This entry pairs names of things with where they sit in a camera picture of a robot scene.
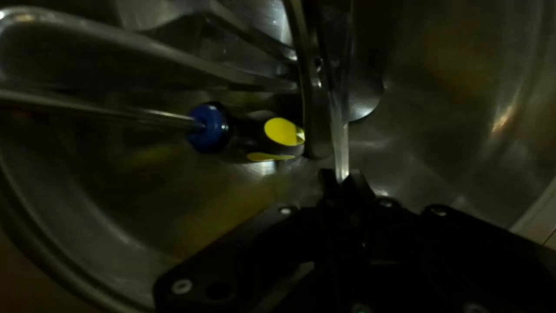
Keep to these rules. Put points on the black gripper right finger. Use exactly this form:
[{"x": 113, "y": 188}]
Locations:
[{"x": 445, "y": 261}]

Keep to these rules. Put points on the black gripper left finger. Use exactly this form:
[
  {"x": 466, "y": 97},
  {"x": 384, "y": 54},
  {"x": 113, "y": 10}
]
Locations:
[{"x": 238, "y": 269}]

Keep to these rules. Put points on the yellow tipped metal tongs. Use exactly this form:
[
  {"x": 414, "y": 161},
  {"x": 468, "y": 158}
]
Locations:
[{"x": 266, "y": 139}]

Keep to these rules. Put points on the small steel bowl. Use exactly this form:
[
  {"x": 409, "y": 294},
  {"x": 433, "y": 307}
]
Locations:
[{"x": 463, "y": 114}]

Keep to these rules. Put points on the blue tipped metal whisk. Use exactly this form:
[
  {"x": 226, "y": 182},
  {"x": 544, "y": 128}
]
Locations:
[{"x": 60, "y": 62}]

